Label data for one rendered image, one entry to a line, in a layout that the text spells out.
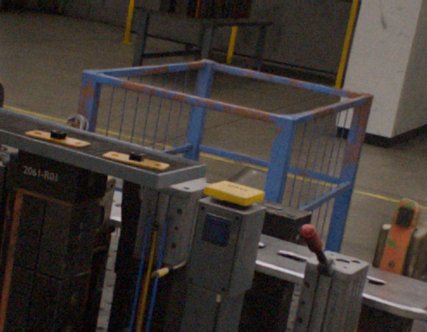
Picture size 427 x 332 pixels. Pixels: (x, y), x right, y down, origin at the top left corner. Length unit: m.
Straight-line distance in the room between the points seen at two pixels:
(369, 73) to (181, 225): 8.18
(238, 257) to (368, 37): 8.38
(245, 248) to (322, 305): 0.18
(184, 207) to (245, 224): 0.22
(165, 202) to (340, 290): 0.29
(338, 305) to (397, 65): 8.19
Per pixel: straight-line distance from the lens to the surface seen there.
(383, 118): 9.70
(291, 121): 3.64
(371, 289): 1.65
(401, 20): 9.64
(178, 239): 1.58
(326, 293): 1.50
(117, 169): 1.39
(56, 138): 1.49
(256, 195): 1.38
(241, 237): 1.36
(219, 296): 1.38
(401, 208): 1.80
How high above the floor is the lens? 1.45
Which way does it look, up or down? 13 degrees down
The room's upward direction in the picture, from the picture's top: 10 degrees clockwise
